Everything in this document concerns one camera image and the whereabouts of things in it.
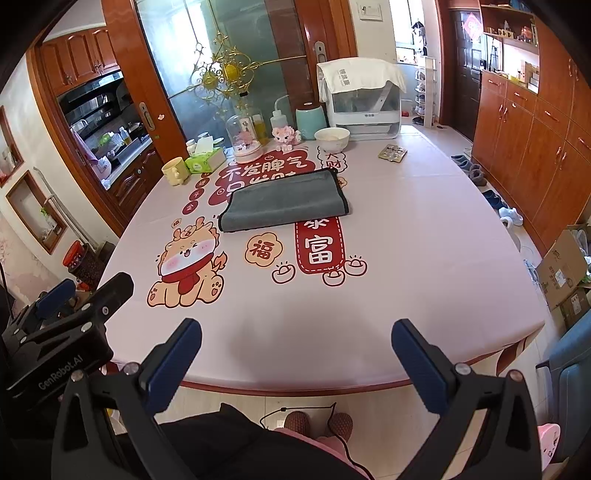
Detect teal round container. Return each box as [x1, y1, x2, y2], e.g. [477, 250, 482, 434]
[295, 102, 328, 142]

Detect red-lidded jar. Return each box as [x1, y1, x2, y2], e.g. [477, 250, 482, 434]
[62, 240, 105, 292]

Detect grey towel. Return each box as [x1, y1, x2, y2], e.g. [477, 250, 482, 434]
[218, 167, 353, 234]

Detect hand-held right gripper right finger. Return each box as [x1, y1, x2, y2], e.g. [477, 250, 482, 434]
[391, 318, 544, 480]

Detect glass dome ornament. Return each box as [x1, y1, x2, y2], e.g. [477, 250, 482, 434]
[225, 114, 264, 161]

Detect white cloth cover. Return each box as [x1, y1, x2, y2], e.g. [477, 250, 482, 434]
[318, 58, 407, 100]

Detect person's dark trousers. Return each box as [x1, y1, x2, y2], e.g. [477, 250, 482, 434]
[154, 402, 352, 480]

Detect small cardboard box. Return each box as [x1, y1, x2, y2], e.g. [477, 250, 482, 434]
[558, 287, 591, 334]

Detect wooden framed wall niche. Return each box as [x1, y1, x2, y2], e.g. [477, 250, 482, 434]
[6, 169, 68, 255]

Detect white wall switch panel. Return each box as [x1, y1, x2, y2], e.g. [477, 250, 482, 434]
[357, 0, 384, 22]

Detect pink slipper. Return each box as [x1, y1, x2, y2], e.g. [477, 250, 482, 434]
[285, 412, 312, 435]
[327, 412, 354, 437]

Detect glass sliding door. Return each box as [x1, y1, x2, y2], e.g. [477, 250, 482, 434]
[100, 0, 357, 163]

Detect white shoe rack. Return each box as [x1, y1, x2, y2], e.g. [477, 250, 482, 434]
[413, 55, 439, 128]

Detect white bowl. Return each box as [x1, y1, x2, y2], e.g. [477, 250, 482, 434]
[314, 127, 352, 153]

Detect white squeeze bottle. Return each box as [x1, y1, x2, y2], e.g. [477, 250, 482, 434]
[271, 95, 296, 133]

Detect yellow mug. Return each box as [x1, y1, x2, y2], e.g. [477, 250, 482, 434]
[161, 157, 191, 186]

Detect gold door ornament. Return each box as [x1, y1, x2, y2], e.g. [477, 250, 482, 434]
[185, 31, 309, 100]

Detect blue chair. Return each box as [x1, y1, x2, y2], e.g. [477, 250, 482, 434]
[536, 308, 591, 463]

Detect pink printed tablecloth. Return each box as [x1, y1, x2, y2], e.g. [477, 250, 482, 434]
[95, 124, 546, 389]

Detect pink plush toy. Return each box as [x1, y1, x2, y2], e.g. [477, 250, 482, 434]
[271, 126, 302, 153]

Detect green tissue box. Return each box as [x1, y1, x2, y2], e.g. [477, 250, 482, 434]
[185, 147, 227, 175]

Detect dark entrance door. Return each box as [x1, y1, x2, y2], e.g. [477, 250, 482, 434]
[450, 9, 484, 140]

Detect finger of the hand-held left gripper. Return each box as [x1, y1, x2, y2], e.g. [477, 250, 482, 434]
[0, 279, 77, 344]
[18, 271, 135, 348]

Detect black cable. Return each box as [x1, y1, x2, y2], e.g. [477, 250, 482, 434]
[259, 402, 370, 480]

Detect wooden kitchen wall cabinet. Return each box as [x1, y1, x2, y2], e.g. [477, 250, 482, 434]
[39, 27, 123, 97]

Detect white countertop appliance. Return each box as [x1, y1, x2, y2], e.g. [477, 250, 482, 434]
[317, 58, 408, 140]

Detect tall wooden cabinet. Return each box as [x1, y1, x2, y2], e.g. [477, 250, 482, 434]
[472, 0, 591, 254]

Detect large cardboard box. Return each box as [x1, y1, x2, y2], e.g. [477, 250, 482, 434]
[537, 224, 591, 311]

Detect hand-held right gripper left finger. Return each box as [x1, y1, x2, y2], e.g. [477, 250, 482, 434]
[52, 318, 204, 480]

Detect yellow liquid bottle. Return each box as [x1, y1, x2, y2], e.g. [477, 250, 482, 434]
[252, 107, 270, 145]

